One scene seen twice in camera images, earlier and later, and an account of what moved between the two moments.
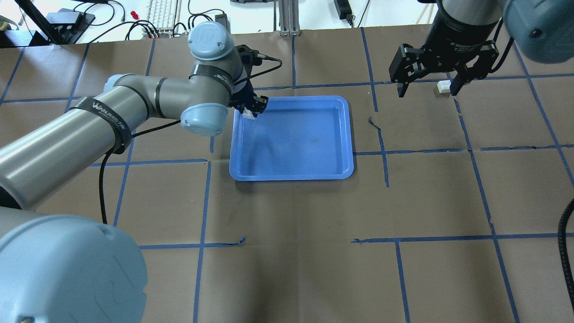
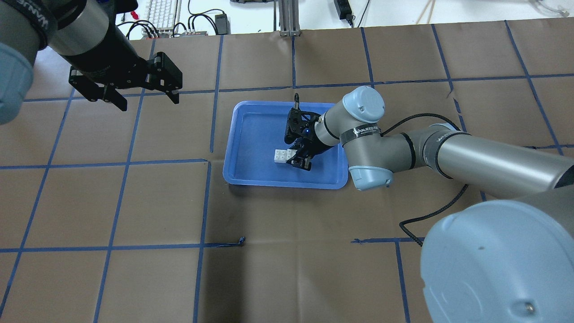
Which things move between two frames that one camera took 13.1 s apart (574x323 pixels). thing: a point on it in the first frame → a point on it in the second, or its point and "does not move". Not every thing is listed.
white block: [444, 86] → [290, 152]
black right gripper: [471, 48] → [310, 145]
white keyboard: [161, 14] does not move
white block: [247, 114] → [280, 156]
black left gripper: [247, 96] → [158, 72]
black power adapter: [344, 10] does not move
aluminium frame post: [289, 18] does not move
